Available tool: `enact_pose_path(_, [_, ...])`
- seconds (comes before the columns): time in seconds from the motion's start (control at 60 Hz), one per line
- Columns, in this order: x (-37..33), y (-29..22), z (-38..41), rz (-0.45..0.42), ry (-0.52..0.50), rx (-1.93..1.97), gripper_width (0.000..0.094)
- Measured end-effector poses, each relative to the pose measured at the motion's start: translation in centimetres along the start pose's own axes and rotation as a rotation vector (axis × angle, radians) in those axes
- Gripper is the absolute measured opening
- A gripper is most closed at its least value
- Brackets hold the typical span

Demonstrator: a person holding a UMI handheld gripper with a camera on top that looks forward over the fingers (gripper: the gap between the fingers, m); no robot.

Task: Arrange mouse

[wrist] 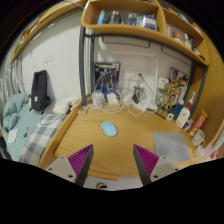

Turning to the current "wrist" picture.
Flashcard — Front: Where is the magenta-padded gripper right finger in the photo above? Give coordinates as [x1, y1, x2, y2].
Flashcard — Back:
[132, 143, 181, 187]

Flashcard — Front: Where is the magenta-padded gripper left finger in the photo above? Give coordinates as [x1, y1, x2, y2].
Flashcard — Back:
[44, 143, 95, 188]

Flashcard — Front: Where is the light blue computer mouse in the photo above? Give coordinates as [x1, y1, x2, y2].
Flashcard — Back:
[100, 120, 118, 138]

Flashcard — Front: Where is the grey mouse pad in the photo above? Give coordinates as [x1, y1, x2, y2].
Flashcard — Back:
[152, 130, 192, 163]

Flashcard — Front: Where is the blue plaid blanket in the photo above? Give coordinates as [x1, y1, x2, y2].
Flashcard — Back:
[18, 113, 69, 167]

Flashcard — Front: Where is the small white container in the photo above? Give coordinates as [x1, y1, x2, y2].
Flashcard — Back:
[194, 144, 208, 158]

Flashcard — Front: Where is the white mug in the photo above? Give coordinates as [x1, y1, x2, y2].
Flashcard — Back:
[192, 129, 206, 147]

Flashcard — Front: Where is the small blue box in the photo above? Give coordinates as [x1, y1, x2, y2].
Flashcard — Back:
[182, 119, 194, 132]

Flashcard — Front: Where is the white lotion bottle red cap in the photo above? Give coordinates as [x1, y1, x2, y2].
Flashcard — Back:
[175, 101, 192, 129]

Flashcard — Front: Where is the red and yellow chips can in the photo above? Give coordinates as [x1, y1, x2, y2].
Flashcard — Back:
[188, 109, 209, 138]

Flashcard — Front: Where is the teal-sheeted bed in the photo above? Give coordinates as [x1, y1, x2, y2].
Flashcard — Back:
[0, 99, 73, 164]

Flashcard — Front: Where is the white paper sheet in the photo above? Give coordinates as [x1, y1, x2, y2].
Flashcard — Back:
[7, 128, 19, 144]

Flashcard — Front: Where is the white crumpled cloth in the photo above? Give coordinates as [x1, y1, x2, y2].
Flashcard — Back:
[52, 96, 82, 115]

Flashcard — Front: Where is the white power strip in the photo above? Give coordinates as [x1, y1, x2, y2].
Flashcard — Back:
[131, 101, 148, 113]

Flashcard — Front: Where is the brown tree creature figure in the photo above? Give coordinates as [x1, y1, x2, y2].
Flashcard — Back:
[156, 81, 178, 116]

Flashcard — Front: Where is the teal pillow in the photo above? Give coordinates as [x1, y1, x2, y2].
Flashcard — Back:
[2, 92, 29, 131]

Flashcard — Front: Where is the clear domed plastic container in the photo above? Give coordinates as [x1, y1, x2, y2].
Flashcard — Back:
[90, 90, 106, 108]

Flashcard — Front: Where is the black backpack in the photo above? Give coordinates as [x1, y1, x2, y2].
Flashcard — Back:
[29, 69, 52, 114]

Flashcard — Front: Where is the white charger block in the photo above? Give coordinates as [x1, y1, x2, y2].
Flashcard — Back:
[105, 92, 120, 108]

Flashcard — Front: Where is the colourful figure picture box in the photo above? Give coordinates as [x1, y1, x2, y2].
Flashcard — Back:
[168, 66, 189, 88]

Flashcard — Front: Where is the blue robot model kit box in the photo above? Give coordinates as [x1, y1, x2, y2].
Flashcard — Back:
[94, 62, 121, 98]

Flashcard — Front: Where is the wooden shelf unit with items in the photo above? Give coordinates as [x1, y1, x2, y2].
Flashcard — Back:
[80, 0, 211, 66]

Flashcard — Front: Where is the wooden shelf over bed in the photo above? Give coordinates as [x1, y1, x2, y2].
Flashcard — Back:
[9, 0, 88, 64]

